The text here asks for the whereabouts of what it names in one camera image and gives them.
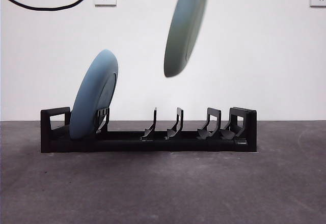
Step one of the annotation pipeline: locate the black plastic plate rack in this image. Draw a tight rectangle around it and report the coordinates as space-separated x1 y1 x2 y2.
40 106 257 153

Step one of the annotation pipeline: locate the pale green plate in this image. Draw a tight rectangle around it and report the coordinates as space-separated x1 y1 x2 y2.
162 0 209 78

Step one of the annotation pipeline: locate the pale blue plate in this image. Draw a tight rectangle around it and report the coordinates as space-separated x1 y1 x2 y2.
69 49 120 141

